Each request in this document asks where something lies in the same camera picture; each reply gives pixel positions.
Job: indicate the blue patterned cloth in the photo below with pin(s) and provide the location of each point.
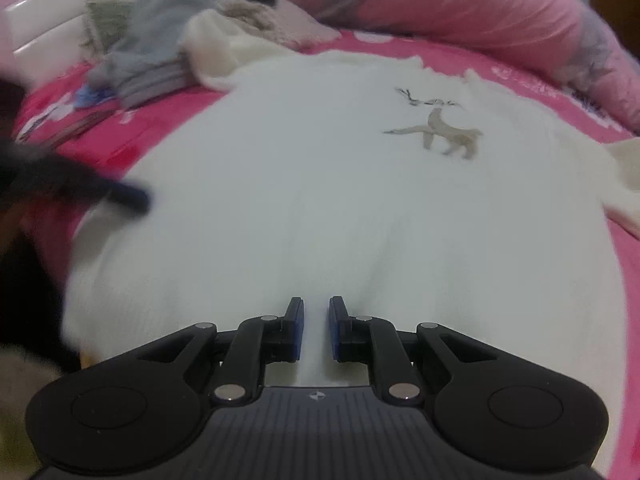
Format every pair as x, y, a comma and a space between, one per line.
92, 96

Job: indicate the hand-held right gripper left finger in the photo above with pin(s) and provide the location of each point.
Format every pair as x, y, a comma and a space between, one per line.
298, 330

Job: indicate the green cushion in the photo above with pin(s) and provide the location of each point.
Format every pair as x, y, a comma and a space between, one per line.
107, 22

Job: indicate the pink white bed headboard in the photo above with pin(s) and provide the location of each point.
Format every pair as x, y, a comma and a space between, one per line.
45, 15

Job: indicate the pink floral blanket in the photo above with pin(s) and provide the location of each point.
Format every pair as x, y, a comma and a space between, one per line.
525, 90

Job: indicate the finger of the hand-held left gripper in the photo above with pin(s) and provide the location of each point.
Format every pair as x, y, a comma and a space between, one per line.
127, 199

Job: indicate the grey jacket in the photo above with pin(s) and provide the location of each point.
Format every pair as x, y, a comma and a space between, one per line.
150, 45

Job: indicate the white fluffy sweater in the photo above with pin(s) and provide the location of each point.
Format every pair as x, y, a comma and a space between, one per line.
300, 185

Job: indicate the person's left forearm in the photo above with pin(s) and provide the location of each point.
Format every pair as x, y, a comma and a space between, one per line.
30, 290

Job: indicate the pink grey rolled duvet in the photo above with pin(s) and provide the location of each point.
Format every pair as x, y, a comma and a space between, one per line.
450, 5

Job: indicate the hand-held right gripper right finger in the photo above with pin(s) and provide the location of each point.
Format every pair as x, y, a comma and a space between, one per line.
334, 332

